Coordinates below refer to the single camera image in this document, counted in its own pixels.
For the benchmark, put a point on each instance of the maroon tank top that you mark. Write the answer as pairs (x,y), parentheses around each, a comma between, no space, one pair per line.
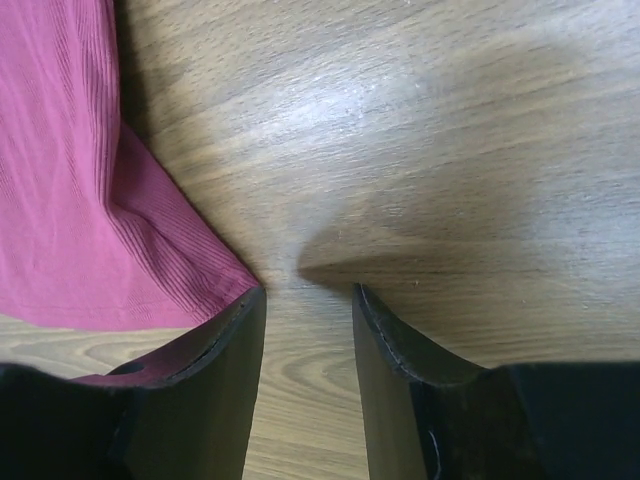
(95,234)

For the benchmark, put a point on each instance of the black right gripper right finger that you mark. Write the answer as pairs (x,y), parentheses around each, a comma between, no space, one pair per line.
(430,414)

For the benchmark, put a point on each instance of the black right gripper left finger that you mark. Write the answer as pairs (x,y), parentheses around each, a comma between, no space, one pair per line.
(182,411)

